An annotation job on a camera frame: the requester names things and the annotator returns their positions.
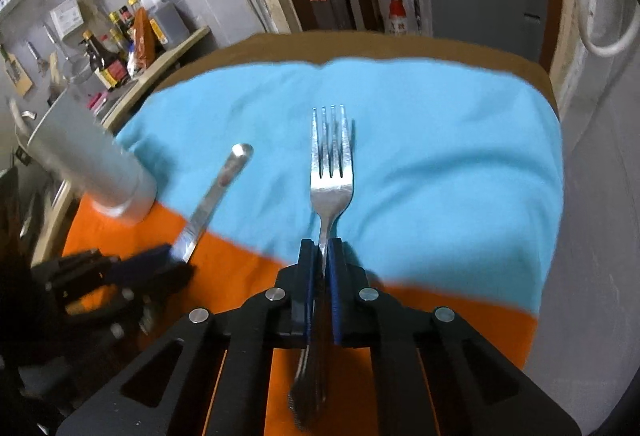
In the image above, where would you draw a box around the white paper cup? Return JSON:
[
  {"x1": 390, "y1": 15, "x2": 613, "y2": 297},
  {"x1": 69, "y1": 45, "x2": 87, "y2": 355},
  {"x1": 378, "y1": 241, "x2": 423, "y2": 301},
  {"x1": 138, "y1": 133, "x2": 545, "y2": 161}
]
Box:
[{"x1": 26, "y1": 88, "x2": 158, "y2": 221}]

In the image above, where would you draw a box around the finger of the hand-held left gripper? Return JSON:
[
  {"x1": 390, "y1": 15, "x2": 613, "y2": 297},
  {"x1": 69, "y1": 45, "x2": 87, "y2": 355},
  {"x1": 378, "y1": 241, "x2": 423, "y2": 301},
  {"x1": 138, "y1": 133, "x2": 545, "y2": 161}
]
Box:
[
  {"x1": 125, "y1": 261, "x2": 197, "y2": 304},
  {"x1": 107, "y1": 243, "x2": 173, "y2": 284}
]

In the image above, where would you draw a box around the large dark liquid jug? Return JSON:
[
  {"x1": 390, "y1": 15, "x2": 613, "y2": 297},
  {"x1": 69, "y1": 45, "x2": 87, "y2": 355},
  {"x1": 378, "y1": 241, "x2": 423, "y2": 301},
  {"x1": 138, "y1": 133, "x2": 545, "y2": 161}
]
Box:
[{"x1": 137, "y1": 0, "x2": 191, "y2": 44}]

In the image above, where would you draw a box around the metal fork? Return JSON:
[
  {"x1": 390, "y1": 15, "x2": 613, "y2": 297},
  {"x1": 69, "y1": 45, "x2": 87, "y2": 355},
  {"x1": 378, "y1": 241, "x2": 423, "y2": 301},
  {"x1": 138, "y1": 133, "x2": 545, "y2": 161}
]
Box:
[{"x1": 287, "y1": 104, "x2": 356, "y2": 432}]

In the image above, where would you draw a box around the dark soy sauce bottle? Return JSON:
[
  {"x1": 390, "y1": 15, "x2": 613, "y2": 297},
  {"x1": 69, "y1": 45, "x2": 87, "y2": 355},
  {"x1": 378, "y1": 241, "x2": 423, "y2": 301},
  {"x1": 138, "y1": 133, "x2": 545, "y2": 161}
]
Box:
[{"x1": 81, "y1": 30, "x2": 128, "y2": 89}]

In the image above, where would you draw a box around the metal faucet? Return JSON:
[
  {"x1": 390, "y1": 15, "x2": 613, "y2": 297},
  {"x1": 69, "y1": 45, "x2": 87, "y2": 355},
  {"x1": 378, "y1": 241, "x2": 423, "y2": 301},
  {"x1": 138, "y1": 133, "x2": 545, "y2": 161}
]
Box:
[{"x1": 9, "y1": 98, "x2": 38, "y2": 137}]

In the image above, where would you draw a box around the metal peeler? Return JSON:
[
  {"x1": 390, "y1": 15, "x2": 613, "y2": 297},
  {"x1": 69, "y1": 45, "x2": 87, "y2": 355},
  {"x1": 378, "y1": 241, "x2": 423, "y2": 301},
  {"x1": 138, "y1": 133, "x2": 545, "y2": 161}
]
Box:
[{"x1": 26, "y1": 40, "x2": 46, "y2": 74}]

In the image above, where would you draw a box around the metal spoon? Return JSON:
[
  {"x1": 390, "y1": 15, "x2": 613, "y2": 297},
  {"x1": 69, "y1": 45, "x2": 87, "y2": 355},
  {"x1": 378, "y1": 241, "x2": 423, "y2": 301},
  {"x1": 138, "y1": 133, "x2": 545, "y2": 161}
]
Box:
[{"x1": 169, "y1": 143, "x2": 255, "y2": 264}]

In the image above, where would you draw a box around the blue and orange cloth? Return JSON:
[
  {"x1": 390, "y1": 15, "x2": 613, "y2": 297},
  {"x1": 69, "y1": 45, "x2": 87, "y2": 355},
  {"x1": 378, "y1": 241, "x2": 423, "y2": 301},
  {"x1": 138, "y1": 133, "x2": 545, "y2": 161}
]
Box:
[{"x1": 60, "y1": 58, "x2": 566, "y2": 436}]

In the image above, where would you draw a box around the wooden knife board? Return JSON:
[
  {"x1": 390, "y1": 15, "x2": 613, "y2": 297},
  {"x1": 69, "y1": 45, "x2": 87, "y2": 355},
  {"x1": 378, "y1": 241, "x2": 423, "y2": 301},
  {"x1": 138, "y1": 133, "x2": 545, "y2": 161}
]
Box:
[{"x1": 0, "y1": 46, "x2": 33, "y2": 96}]

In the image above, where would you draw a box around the orange brown packet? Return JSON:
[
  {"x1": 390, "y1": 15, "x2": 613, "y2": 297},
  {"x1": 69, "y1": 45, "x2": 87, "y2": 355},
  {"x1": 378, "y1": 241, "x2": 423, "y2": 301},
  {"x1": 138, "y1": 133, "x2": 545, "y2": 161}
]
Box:
[{"x1": 131, "y1": 7, "x2": 157, "y2": 69}]

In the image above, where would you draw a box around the white wall box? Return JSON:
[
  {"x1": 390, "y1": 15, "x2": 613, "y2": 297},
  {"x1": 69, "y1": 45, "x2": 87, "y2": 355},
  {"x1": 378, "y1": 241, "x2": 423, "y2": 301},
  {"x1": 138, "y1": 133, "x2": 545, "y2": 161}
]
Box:
[{"x1": 50, "y1": 0, "x2": 83, "y2": 36}]

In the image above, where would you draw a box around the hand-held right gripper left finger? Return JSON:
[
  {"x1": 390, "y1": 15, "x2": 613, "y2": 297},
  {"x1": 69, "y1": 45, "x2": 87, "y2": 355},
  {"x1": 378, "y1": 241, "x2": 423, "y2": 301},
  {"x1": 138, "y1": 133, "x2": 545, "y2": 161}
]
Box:
[{"x1": 56, "y1": 238, "x2": 322, "y2": 436}]

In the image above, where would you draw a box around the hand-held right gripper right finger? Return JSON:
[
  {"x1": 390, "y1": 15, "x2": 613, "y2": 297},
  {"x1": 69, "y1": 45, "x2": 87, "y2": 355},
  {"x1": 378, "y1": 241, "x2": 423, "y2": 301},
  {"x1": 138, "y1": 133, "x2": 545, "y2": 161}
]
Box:
[{"x1": 325, "y1": 237, "x2": 583, "y2": 436}]

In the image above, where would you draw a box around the red and white bag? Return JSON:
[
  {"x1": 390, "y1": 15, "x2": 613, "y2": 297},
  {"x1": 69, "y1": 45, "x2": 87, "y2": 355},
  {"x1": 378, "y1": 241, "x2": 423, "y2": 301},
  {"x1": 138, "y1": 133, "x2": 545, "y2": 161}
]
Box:
[{"x1": 377, "y1": 0, "x2": 421, "y2": 35}]

